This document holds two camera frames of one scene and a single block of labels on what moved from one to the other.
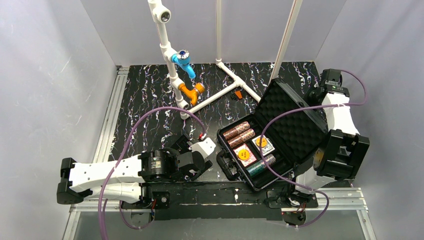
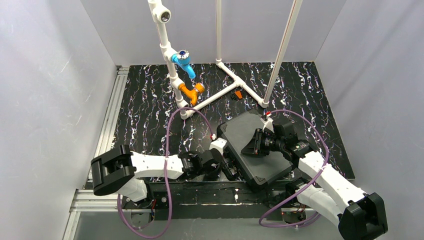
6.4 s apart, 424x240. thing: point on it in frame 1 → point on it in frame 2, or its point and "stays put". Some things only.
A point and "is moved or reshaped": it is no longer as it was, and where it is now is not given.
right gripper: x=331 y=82 → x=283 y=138
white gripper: x=205 y=147 → x=219 y=144
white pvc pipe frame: x=161 y=15 stays put
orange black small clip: x=238 y=94 stays put
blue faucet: x=182 y=58 stays put
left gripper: x=197 y=162 → x=226 y=166
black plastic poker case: x=257 y=150 is moved or reshaped
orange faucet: x=192 y=94 stays put
